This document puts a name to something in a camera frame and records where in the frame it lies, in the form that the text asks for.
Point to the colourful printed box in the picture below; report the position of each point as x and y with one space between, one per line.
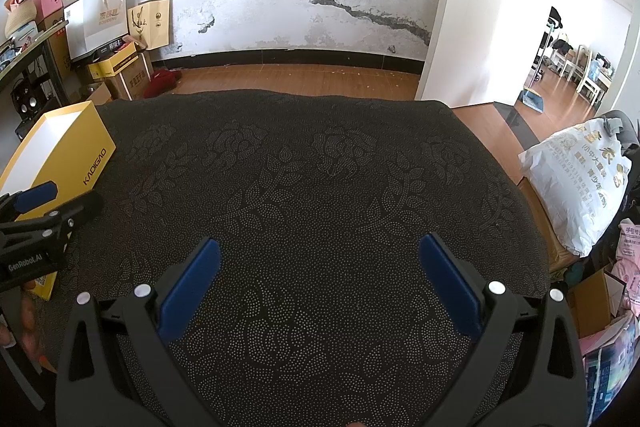
612 362

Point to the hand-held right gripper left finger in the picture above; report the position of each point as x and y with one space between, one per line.
190 292

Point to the pink packets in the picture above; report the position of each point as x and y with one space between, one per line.
629 262

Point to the white paper bag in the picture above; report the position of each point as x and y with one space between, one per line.
97 24

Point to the white chair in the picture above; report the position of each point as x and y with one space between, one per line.
587 69

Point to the blue dustpan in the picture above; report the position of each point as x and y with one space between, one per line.
534 102

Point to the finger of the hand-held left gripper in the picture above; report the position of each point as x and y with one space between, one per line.
80 207
35 197

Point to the black coat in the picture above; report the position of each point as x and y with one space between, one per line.
556 18

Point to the tall cardboard box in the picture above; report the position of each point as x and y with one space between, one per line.
55 47

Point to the person's left hand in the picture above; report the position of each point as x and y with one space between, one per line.
27 322

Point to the large brown cardboard box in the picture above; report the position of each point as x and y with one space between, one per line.
545 227

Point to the dark grey bag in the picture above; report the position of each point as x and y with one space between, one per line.
627 147

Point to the white printed plastic bag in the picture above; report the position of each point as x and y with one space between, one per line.
575 187

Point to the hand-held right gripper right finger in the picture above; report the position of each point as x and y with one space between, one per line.
450 282

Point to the black patterned tablecloth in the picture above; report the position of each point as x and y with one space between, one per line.
310 187

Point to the beige paper bag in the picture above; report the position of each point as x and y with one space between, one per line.
152 24

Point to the red cloth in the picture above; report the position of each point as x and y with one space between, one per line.
162 83

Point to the yellow box white inside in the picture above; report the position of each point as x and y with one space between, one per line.
75 142

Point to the small black speaker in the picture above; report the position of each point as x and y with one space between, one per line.
27 99

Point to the white door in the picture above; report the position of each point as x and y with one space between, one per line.
490 22

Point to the flat black box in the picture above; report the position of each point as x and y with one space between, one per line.
112 48

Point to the small open cardboard box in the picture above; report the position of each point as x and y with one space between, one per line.
97 94

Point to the yellow and black box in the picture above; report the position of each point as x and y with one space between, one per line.
117 63

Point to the black frame desk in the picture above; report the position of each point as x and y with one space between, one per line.
50 57

